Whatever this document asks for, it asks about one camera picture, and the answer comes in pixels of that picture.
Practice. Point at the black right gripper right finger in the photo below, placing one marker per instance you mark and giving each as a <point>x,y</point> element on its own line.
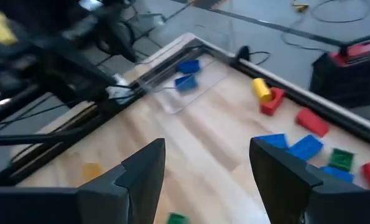
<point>287,193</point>

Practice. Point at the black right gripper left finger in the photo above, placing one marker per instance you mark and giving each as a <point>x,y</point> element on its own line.
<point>138,186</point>

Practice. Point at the small yellow block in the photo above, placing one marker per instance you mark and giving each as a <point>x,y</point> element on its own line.
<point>91,171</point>

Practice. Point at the green studded toy brick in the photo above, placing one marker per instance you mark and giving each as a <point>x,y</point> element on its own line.
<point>177,218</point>
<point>341,159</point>

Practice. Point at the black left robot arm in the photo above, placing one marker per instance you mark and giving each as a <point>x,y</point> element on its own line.
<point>63,68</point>

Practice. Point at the long blue block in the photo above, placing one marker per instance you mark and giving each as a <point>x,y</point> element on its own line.
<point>306,147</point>

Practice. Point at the red arch block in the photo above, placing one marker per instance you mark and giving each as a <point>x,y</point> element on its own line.
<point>273,102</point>

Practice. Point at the yellow cylinder block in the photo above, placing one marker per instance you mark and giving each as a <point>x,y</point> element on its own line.
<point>261,89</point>

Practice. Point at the clear plastic container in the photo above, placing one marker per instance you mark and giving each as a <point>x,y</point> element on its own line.
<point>203,87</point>

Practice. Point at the black plastic crate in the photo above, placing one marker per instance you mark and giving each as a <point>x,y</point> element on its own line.
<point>343,84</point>

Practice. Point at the red power unit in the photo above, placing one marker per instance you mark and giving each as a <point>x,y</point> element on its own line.
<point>358,49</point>

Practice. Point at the black aluminium table frame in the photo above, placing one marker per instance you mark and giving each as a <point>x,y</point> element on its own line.
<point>327,112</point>

